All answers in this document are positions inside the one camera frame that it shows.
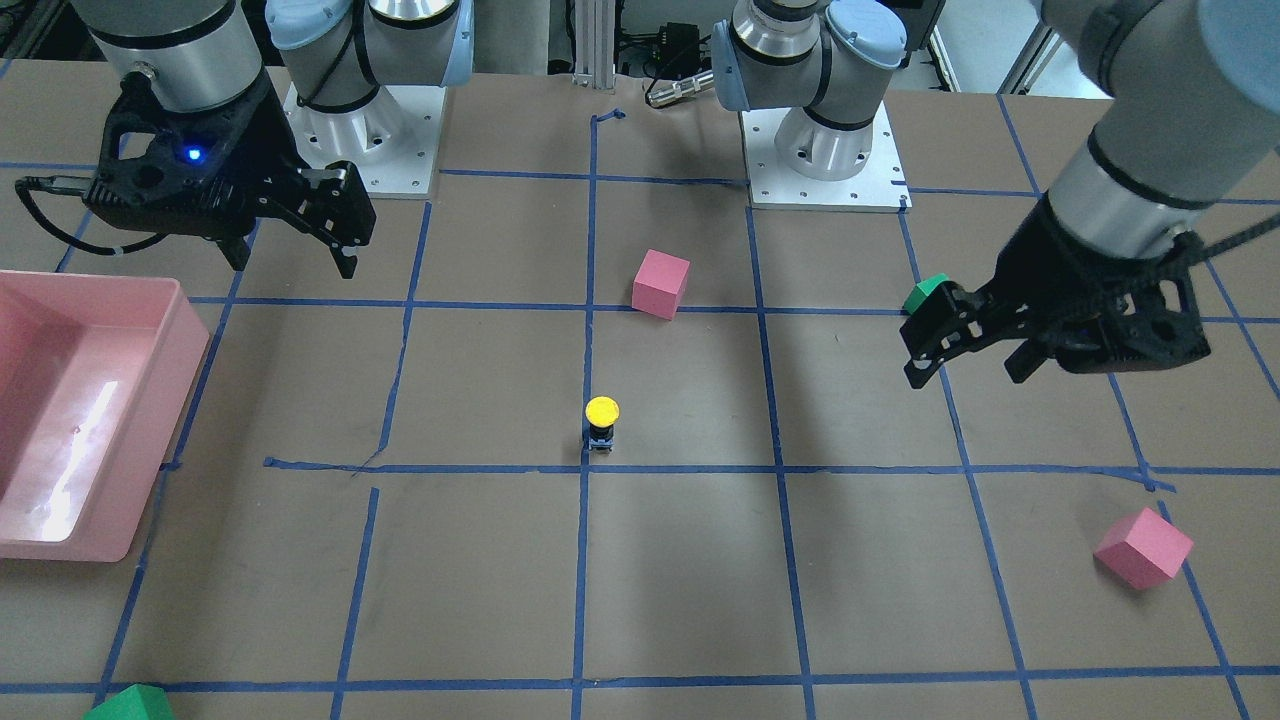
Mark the pink foam cube centre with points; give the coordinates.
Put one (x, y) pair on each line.
(659, 284)

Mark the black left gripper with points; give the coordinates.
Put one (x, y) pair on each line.
(1062, 262)

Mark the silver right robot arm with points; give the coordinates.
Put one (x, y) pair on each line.
(200, 54)

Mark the pink plastic bin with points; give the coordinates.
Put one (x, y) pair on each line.
(95, 372)

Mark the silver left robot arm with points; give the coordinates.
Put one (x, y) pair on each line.
(1193, 86)

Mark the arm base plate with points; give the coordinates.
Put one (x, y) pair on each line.
(393, 141)
(796, 164)

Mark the pink foam cube side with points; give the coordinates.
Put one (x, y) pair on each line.
(1144, 550)

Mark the green foam cube near edge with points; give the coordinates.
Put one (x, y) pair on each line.
(136, 702)

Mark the aluminium profile post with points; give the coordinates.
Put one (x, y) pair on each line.
(595, 26)

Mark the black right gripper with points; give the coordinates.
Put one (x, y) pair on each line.
(253, 143)

